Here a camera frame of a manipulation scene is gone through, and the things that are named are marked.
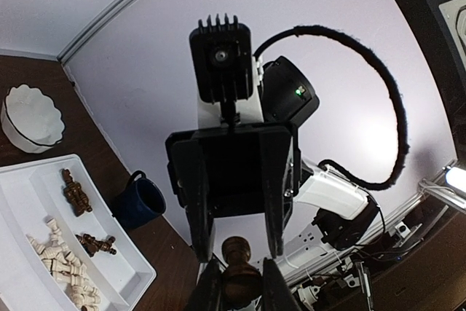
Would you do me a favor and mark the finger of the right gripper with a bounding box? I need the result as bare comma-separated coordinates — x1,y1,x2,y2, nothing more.
260,132,291,256
183,141,213,261

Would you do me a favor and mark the pile of dark chess pieces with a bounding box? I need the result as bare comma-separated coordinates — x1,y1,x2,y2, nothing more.
60,168,117,257

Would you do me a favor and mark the dark rook piece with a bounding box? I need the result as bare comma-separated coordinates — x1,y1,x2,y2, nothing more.
221,236,263,309

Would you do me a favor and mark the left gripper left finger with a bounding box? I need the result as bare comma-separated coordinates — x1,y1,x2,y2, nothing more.
183,258,223,311

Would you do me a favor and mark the white scalloped ceramic bowl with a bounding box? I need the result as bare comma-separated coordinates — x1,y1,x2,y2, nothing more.
1,84,66,154

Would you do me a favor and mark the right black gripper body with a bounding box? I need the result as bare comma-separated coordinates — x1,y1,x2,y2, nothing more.
165,124,300,218

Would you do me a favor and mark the pile of white chess pieces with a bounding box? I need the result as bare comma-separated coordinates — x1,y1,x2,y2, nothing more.
26,218,101,310

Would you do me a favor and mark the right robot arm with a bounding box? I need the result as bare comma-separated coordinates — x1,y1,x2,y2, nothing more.
165,57,379,262

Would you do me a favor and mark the right aluminium frame post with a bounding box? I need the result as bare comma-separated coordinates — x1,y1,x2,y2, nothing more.
57,0,137,65

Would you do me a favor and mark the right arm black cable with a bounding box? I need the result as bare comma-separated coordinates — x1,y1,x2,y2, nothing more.
253,25,411,192

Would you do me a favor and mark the dark blue cup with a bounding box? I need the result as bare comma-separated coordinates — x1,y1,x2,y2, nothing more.
110,170,167,230

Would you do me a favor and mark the white divided plastic tray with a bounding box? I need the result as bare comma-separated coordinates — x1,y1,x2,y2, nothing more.
1,154,157,310

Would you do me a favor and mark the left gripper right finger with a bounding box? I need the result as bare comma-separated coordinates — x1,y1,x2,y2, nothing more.
261,258,301,311

